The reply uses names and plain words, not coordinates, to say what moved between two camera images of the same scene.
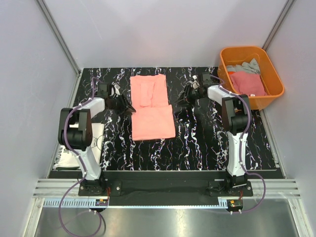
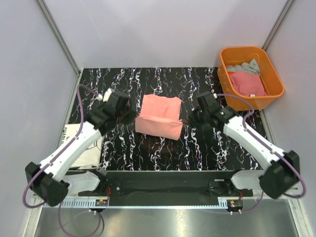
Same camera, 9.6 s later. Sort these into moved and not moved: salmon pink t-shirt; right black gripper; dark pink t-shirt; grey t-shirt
Moved: salmon pink t-shirt; right black gripper
Not moved: dark pink t-shirt; grey t-shirt
